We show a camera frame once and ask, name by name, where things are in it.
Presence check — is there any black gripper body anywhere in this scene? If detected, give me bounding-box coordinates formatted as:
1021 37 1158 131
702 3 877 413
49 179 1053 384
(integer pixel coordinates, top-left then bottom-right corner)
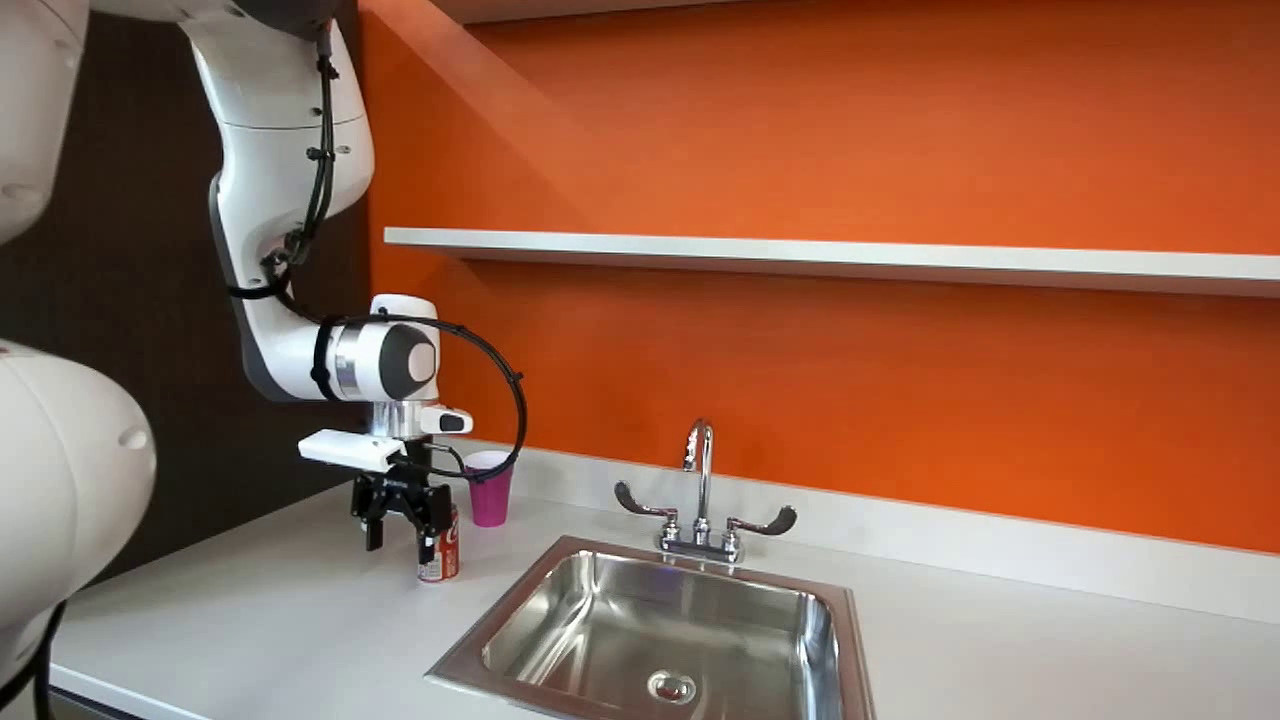
349 437 456 533

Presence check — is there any red soda can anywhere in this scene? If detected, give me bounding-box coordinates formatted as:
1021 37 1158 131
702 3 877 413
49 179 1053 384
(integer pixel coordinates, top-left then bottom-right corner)
411 515 470 590

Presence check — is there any purple plastic cup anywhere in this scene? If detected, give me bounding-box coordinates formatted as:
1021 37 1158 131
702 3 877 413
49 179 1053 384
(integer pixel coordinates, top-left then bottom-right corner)
461 447 520 533

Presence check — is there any stainless steel sink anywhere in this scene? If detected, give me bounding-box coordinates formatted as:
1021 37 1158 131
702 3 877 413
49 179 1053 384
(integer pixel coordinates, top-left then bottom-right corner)
426 533 882 720

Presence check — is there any chrome faucet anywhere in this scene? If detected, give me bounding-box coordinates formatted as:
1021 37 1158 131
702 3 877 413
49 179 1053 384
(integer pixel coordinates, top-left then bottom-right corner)
607 415 804 574

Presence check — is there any dark wood cabinet panel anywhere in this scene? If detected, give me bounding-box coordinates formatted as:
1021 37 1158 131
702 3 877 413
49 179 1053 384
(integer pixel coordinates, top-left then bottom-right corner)
0 11 375 582

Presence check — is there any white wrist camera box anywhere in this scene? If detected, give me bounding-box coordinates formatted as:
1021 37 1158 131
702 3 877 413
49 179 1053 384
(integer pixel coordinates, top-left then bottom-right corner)
292 426 409 482

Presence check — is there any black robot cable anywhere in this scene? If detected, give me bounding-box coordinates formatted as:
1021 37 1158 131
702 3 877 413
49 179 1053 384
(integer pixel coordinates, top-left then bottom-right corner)
217 19 532 489

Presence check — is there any long white wall shelf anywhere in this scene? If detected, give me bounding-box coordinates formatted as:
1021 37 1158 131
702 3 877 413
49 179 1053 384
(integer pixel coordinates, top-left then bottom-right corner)
380 226 1280 301

